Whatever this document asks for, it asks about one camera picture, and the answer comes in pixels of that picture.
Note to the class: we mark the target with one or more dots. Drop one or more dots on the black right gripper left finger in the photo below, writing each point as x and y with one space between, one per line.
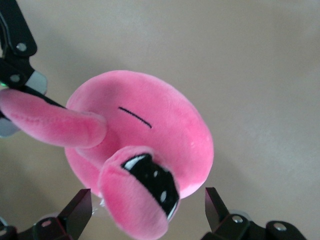
75 212

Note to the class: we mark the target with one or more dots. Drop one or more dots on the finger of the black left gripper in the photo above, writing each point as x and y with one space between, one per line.
17 72
6 127

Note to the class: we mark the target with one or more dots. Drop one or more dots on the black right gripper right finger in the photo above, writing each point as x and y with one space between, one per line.
218 212

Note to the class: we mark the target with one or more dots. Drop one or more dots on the pink round plush toy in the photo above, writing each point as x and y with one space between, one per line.
155 120

